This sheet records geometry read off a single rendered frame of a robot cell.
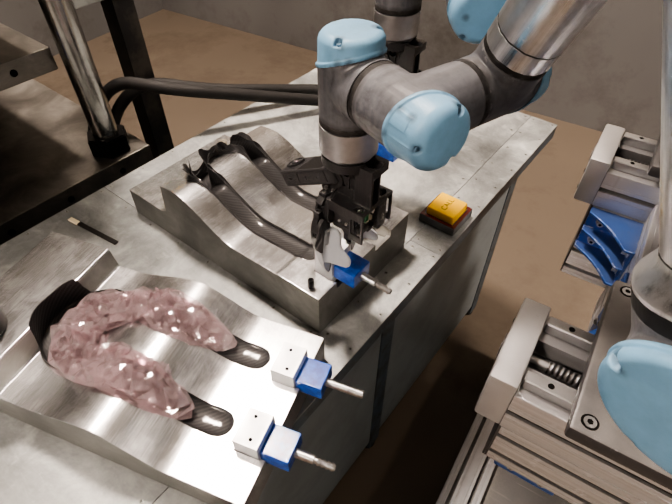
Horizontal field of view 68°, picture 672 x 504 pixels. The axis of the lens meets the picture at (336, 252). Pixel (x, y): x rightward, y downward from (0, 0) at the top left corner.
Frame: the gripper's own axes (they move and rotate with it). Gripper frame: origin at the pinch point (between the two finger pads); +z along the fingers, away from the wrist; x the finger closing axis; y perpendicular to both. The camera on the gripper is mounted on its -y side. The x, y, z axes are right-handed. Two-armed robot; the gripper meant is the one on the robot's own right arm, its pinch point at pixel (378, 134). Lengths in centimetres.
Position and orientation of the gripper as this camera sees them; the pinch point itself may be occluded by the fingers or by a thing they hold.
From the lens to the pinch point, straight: 101.4
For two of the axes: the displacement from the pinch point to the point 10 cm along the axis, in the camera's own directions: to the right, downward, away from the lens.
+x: 6.2, -5.6, 5.5
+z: 0.0, 7.0, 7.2
